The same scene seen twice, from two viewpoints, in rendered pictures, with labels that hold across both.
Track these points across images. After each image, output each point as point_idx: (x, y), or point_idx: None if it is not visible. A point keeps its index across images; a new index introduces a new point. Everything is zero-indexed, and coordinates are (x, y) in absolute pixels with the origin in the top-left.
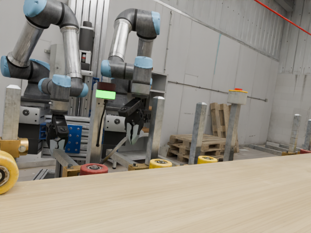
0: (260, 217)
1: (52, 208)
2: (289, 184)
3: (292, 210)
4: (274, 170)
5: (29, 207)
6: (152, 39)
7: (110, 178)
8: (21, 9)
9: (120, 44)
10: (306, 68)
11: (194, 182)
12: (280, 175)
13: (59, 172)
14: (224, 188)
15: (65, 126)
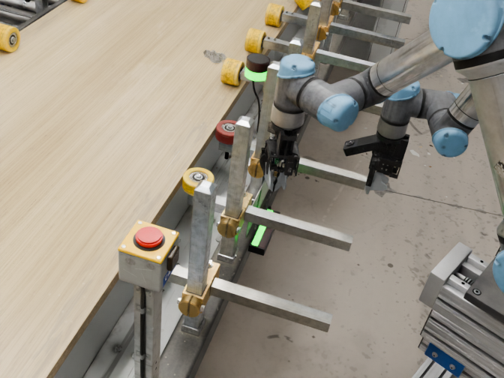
0: (64, 133)
1: (187, 86)
2: (19, 220)
3: (34, 154)
4: (35, 272)
5: (196, 82)
6: (457, 72)
7: (201, 124)
8: None
9: (399, 49)
10: None
11: (134, 155)
12: (28, 247)
13: None
14: (101, 159)
15: (355, 145)
